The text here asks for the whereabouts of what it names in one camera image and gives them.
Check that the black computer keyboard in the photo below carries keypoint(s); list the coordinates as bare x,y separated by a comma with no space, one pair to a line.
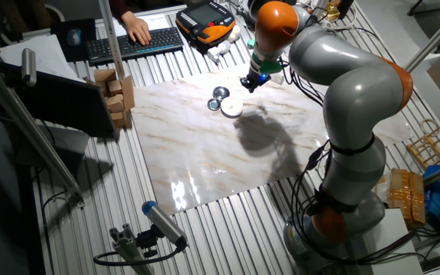
159,42

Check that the black mouse pad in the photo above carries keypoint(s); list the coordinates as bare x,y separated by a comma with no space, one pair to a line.
59,49

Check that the orange black teach pendant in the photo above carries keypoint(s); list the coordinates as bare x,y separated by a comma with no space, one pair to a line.
204,23

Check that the marble pattern table mat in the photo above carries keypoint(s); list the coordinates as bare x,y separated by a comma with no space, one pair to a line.
204,153

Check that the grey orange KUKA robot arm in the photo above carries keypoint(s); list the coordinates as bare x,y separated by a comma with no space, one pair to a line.
357,95

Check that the gold box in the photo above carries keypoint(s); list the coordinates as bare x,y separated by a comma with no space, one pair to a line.
330,13

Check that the small steel bowl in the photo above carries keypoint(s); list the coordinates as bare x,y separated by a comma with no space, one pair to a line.
214,104

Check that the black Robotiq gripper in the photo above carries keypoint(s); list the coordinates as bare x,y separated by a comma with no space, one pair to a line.
259,76

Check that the black monitor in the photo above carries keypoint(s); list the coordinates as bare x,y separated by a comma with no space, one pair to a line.
63,103

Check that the white floral ceramic plate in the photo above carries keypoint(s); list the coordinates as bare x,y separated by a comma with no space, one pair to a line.
231,107

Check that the brown wrapped package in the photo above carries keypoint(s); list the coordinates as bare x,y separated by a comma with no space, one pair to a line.
407,195

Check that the large steel bowl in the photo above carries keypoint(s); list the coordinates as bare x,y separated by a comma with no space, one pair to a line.
221,94

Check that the silver depth camera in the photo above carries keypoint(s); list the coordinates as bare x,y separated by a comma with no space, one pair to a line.
29,66

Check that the wooden rack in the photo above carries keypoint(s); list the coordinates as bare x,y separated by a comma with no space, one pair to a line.
432,147

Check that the flat cardboard piece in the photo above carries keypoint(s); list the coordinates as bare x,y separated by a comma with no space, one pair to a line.
128,91

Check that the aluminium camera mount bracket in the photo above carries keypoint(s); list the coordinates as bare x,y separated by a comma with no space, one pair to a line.
128,244

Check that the white pedestal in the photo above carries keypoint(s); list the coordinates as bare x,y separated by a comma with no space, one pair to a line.
388,244

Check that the black filament spool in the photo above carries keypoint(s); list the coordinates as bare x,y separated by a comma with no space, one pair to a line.
251,7

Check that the grey monitor base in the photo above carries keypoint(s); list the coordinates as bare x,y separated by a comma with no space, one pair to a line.
63,145

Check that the person's hand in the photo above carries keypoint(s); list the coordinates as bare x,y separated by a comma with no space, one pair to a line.
138,28

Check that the small cardboard box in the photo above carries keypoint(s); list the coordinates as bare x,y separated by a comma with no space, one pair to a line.
115,87
104,75
119,119
115,103

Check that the dark red sleeved forearm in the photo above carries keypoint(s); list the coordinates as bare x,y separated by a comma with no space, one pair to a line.
118,7

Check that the white paper stack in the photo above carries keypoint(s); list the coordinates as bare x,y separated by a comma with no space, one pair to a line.
36,53

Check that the printed paper sheet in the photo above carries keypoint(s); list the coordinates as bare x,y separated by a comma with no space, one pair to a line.
159,22

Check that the silver camera with blue cap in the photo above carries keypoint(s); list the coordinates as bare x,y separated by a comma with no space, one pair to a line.
164,223

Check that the computer mouse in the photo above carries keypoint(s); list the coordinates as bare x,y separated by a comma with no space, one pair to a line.
73,37

